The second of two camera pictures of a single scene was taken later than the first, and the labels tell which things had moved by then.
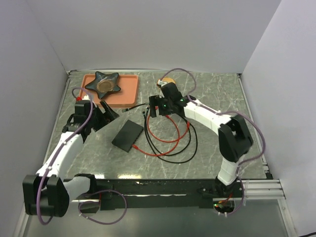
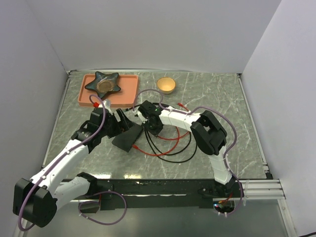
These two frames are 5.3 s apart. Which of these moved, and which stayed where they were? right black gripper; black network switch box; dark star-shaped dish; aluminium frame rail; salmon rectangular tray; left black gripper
Moved: right black gripper; left black gripper
Stayed: black network switch box; aluminium frame rail; salmon rectangular tray; dark star-shaped dish
